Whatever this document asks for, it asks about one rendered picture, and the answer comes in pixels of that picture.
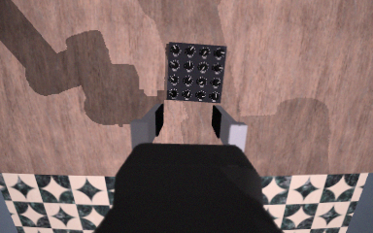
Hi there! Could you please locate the black knob box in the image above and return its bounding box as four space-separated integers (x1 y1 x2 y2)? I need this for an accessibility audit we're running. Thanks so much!
167 42 227 103

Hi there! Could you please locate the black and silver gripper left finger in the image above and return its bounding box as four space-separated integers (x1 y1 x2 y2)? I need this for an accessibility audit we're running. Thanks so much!
130 104 163 149

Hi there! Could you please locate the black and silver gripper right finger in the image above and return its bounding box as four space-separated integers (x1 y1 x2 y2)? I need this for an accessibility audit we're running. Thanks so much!
212 105 248 152

